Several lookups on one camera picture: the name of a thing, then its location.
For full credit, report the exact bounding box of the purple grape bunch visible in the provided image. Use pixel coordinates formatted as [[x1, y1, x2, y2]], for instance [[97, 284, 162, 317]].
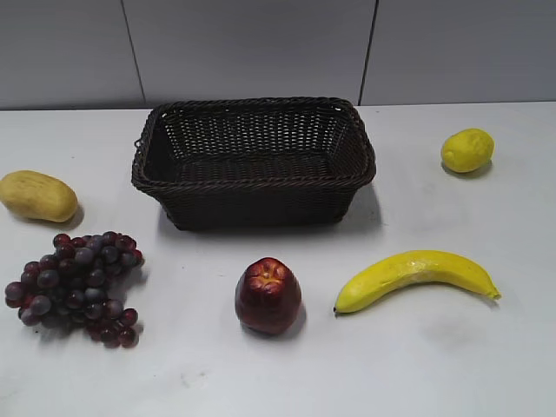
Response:
[[3, 231, 144, 348]]

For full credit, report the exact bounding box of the black wicker basket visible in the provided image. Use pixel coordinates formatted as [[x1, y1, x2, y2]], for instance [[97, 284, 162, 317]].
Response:
[[131, 96, 376, 231]]

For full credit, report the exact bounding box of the red apple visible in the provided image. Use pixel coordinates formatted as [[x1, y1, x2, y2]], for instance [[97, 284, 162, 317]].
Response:
[[235, 257, 301, 335]]

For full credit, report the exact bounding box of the yellow banana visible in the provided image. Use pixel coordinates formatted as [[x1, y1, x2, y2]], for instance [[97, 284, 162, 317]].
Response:
[[334, 250, 501, 314]]

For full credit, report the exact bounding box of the yellow lemon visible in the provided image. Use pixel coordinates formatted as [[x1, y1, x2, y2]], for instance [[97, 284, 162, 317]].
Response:
[[440, 128, 495, 174]]

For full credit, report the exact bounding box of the yellow mango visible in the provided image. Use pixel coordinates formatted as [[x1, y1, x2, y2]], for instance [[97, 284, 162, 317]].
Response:
[[1, 170, 78, 223]]

